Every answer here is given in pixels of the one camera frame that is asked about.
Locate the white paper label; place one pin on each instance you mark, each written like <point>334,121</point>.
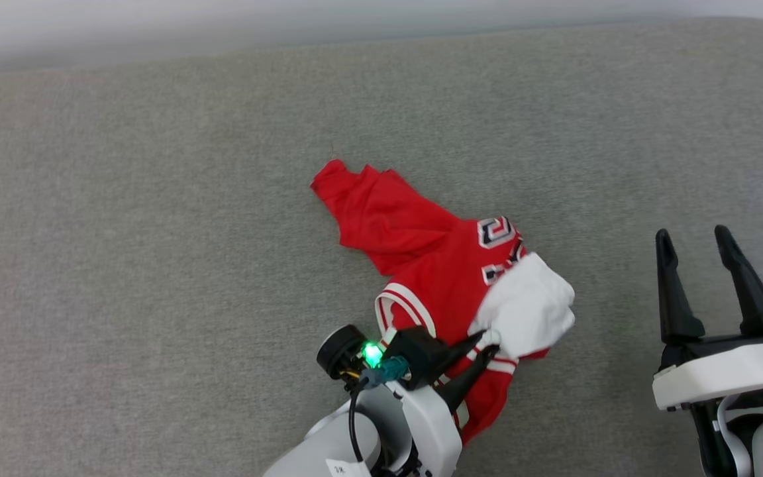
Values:
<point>345,469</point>

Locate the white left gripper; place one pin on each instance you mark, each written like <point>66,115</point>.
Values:
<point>431,430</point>

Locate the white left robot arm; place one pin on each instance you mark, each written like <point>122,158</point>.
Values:
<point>328,444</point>

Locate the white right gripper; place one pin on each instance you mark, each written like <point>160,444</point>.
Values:
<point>726,374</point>

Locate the grey fabric sofa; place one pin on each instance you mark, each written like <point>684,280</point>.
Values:
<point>123,265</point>

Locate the red and white basketball jersey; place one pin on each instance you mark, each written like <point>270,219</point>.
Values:
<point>421,238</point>

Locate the teal left camera connector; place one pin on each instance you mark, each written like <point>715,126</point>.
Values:
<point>388,369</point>

